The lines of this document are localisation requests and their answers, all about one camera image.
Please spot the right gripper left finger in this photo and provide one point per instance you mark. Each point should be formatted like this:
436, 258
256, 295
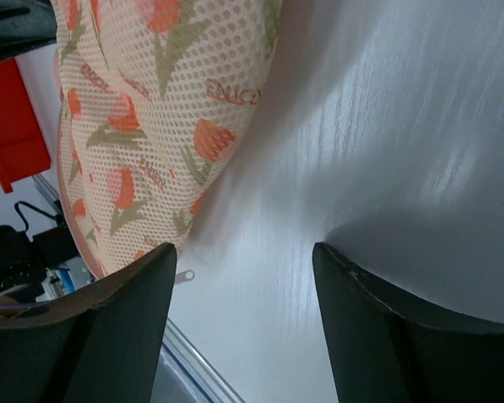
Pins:
98, 344

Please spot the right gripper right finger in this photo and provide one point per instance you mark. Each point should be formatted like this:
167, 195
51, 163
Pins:
387, 345

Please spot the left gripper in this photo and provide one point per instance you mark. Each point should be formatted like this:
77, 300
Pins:
25, 26

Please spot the red plastic bin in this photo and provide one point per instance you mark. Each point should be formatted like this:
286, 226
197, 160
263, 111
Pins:
23, 151

